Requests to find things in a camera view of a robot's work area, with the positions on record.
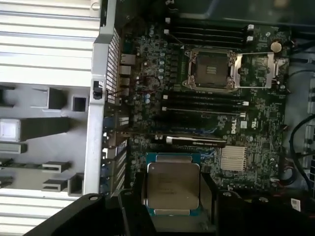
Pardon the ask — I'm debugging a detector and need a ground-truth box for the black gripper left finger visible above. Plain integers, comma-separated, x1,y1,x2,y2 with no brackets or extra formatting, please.
23,172,160,236

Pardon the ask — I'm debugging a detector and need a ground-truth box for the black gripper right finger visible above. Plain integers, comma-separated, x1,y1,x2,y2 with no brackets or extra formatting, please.
194,172,315,236

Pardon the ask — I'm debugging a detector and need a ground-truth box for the CPU with silver top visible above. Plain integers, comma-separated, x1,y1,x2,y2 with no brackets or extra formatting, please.
145,152,201,217

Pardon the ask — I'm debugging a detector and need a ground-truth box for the black RAM slot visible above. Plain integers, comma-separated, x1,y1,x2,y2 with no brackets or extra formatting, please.
164,26,249,36
162,91,243,99
169,97,249,107
167,109,247,118
169,19,254,30
172,38,249,48
172,31,254,42
161,103,243,112

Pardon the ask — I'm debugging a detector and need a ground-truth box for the CPU socket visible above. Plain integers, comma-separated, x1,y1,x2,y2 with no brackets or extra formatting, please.
183,48,238,93

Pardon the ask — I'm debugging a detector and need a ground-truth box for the silver finned chipset heatsink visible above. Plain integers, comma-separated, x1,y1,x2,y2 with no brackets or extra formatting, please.
220,145,248,172

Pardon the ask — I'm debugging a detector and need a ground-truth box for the grey parts rack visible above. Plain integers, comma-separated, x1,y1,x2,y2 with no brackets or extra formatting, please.
0,85,89,197

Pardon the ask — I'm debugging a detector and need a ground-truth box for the green RAM stick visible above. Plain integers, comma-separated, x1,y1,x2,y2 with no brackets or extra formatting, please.
0,162,44,171

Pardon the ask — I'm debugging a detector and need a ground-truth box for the black graphics card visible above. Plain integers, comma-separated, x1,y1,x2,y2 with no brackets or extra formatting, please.
154,134,228,148

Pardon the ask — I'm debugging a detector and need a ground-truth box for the dark grey PC case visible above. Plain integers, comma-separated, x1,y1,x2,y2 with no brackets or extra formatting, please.
82,0,315,236

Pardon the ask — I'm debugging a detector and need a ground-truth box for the green motherboard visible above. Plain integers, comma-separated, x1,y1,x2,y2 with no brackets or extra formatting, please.
120,22,291,197

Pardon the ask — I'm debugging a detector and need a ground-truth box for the metal socket cover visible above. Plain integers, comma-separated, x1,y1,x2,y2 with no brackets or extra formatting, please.
233,52,281,89

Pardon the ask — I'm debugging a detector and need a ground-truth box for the round coin battery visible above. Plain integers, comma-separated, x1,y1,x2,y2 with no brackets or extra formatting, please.
270,41,283,53

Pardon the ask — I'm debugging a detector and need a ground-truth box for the thin metal locking lever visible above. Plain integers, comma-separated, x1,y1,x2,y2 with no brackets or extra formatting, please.
169,33,190,51

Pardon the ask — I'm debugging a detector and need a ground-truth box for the black wire in case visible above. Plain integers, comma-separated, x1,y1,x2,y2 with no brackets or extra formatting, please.
288,115,315,192

